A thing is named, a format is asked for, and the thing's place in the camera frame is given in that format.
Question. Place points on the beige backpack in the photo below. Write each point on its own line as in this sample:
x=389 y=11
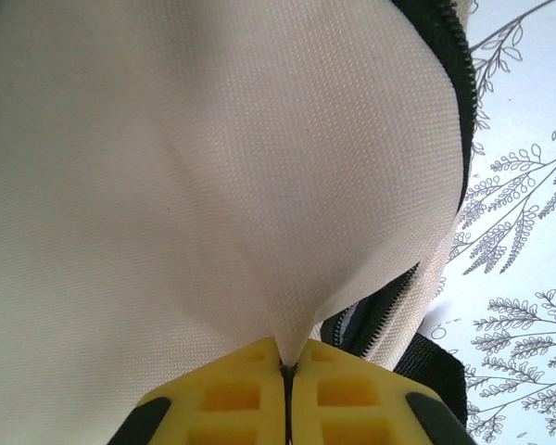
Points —
x=167 y=185

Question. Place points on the floral tablecloth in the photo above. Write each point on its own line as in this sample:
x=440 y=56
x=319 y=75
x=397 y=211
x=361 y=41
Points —
x=528 y=232

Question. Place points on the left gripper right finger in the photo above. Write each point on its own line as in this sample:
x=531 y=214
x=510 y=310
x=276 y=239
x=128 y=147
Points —
x=308 y=403

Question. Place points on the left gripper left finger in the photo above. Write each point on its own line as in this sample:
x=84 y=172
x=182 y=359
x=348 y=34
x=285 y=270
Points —
x=190 y=431

